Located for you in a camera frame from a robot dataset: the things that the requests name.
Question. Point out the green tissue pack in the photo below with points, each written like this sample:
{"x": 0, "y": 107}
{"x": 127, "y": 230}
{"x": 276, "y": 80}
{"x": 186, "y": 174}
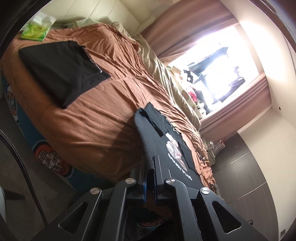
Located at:
{"x": 34, "y": 32}

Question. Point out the black and white plush toy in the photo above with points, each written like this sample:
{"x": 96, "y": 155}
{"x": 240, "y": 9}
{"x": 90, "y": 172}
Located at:
{"x": 188, "y": 75}

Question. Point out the dark grey wardrobe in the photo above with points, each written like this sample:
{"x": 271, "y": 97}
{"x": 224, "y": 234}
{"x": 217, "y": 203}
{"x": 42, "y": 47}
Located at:
{"x": 242, "y": 185}

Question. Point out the black printed T-shirt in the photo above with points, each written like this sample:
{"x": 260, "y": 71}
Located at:
{"x": 157, "y": 143}

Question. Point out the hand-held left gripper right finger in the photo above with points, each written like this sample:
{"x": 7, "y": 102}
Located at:
{"x": 185, "y": 199}

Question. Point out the dark hanging garment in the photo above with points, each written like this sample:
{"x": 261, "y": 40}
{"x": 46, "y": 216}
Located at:
{"x": 235, "y": 83}
{"x": 208, "y": 62}

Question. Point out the cream padded headboard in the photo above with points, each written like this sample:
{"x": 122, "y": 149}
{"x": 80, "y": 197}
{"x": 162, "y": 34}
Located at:
{"x": 92, "y": 11}

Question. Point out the pink striped bag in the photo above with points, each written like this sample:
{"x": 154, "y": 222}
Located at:
{"x": 218, "y": 144}

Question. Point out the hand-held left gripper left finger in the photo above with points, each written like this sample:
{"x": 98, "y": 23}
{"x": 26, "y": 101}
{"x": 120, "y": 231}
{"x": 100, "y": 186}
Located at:
{"x": 111, "y": 199}

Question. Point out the folded black garment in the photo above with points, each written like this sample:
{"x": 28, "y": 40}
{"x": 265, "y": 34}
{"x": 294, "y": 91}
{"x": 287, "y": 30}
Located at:
{"x": 60, "y": 69}

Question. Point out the orange-brown blanket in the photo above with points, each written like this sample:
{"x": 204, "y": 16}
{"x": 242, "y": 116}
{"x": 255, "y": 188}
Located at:
{"x": 104, "y": 115}

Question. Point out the pink curtain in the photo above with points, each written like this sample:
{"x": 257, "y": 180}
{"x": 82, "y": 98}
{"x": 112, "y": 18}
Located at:
{"x": 185, "y": 30}
{"x": 242, "y": 99}

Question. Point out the beige duvet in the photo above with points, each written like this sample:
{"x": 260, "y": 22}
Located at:
{"x": 161, "y": 74}

